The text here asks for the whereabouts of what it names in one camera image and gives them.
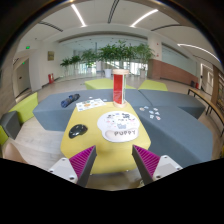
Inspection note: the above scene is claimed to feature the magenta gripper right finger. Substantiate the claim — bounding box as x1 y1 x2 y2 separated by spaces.
132 145 182 185

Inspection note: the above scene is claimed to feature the grey sofa bench left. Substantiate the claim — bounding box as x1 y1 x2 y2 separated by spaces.
33 89 152 131

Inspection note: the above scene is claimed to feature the grey sofa bench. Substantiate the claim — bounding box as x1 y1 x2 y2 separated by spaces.
33 89 152 131
134 90 213 168

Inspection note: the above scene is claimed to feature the potted plant centre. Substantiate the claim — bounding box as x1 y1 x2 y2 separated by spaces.
97 40 135 78

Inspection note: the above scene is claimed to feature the white puppy mouse pad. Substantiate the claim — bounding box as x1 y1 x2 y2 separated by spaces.
97 111 140 143

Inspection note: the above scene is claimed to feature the green ottoman back left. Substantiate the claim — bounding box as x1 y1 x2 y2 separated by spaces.
84 77 136 91

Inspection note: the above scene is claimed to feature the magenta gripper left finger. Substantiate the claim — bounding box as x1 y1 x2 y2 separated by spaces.
49 146 97 187

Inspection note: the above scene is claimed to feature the wooden bench right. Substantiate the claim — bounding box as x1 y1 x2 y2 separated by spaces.
188 88 224 136

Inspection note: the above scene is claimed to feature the dark grey seat left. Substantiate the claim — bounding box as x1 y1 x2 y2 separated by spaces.
0 111 21 139

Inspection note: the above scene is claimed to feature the green ottoman back right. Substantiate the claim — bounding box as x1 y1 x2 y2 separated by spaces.
139 80 167 91

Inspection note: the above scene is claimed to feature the white sticker sheet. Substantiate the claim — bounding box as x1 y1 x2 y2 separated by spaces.
76 98 105 111

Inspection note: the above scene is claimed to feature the potted plant right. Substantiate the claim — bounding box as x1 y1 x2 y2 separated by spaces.
134 43 154 78

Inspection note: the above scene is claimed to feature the dark blue folded umbrella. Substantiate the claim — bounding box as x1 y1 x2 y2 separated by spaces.
61 94 80 108

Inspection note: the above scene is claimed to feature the red fire extinguisher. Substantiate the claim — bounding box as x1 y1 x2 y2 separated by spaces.
48 73 54 84

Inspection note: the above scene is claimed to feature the red clear cylinder container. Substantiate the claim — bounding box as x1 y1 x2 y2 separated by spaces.
112 69 129 108

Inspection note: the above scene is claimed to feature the potted plant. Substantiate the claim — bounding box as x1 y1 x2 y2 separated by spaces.
134 43 154 78
97 40 135 78

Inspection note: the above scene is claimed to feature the green ottoman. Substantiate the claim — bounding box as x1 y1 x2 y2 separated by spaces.
84 77 136 91
139 80 167 91

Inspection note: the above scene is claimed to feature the black computer mouse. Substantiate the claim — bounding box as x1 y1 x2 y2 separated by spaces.
68 124 88 139

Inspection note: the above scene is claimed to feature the lime green bench left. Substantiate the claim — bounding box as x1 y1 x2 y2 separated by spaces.
0 93 38 145

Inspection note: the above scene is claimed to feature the yellow table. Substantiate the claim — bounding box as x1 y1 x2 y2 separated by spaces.
61 102 151 174

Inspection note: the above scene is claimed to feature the grey sofa bench right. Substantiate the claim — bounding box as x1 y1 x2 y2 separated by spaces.
134 90 213 168

